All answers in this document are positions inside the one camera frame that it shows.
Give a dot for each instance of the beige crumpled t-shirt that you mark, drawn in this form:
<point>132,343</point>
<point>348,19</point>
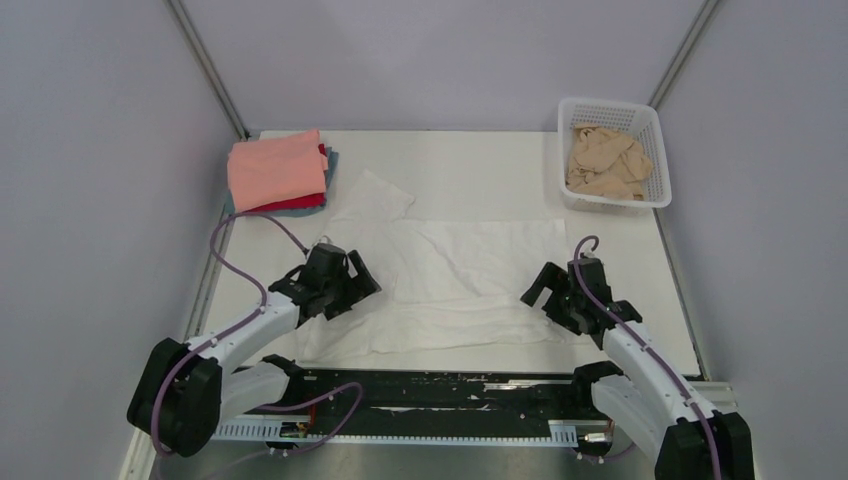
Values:
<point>607,163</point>

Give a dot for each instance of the white t-shirt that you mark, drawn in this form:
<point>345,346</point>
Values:
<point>444,284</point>

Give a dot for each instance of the aluminium frame rail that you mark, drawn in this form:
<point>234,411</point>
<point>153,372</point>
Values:
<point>395,403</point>

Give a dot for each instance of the pink folded t-shirt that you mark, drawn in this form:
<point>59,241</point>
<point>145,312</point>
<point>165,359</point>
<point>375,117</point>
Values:
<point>276,169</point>

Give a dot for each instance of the red folded t-shirt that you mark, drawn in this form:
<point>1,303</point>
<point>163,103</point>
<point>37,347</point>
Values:
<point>303,205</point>

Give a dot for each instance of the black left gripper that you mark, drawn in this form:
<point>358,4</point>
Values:
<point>359,287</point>

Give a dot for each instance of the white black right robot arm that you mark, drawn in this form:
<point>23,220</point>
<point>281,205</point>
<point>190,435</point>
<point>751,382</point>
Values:
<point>684,434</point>

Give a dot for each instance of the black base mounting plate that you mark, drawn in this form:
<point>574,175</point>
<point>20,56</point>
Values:
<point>429,404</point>

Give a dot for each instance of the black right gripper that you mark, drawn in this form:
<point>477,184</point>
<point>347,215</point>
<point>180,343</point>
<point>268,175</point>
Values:
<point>554,279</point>

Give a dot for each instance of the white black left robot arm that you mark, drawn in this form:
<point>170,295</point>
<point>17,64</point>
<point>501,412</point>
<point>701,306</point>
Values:
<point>212,371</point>

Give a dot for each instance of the white plastic laundry basket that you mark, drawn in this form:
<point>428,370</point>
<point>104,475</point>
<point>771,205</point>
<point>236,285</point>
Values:
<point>641,122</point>

